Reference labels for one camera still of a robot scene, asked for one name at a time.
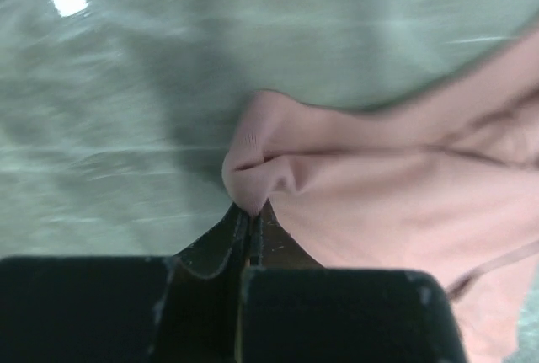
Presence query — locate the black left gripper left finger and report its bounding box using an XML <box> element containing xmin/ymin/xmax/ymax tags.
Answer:
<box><xmin>1</xmin><ymin>206</ymin><xmax>248</xmax><ymax>362</ymax></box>

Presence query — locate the pink printed t-shirt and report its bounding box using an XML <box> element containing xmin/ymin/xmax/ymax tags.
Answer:
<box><xmin>222</xmin><ymin>30</ymin><xmax>538</xmax><ymax>362</ymax></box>

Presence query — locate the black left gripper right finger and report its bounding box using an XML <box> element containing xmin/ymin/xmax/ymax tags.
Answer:
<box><xmin>242</xmin><ymin>205</ymin><xmax>466</xmax><ymax>362</ymax></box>

